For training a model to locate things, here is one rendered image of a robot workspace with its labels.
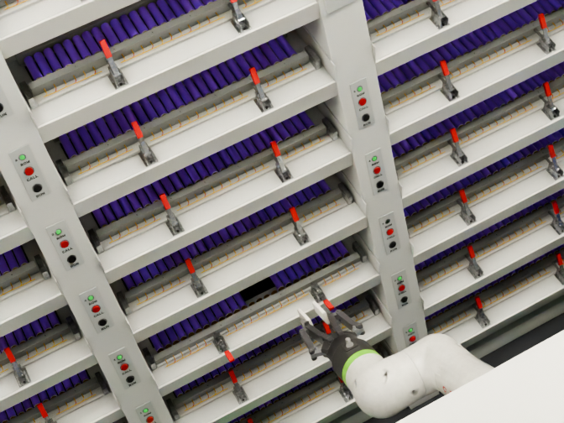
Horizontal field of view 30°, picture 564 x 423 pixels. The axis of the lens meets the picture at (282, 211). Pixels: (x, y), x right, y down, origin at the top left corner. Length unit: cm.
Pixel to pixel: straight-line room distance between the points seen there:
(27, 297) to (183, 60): 61
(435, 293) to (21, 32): 135
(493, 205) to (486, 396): 194
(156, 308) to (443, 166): 76
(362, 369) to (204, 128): 59
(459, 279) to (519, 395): 202
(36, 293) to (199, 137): 48
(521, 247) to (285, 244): 73
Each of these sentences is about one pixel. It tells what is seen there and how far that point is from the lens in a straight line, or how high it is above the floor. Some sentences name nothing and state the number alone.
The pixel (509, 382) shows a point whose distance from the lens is 81.
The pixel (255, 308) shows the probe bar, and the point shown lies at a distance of 255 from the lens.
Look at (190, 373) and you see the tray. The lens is 253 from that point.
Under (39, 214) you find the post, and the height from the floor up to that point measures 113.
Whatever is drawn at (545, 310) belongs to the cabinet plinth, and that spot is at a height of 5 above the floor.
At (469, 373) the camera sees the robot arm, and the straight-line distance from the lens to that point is 195.
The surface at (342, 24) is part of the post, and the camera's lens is 219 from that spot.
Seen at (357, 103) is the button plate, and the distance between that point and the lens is 229.
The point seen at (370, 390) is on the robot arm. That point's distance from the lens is 205.
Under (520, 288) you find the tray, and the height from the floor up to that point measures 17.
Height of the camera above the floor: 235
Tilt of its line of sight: 40 degrees down
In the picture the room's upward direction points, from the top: 16 degrees counter-clockwise
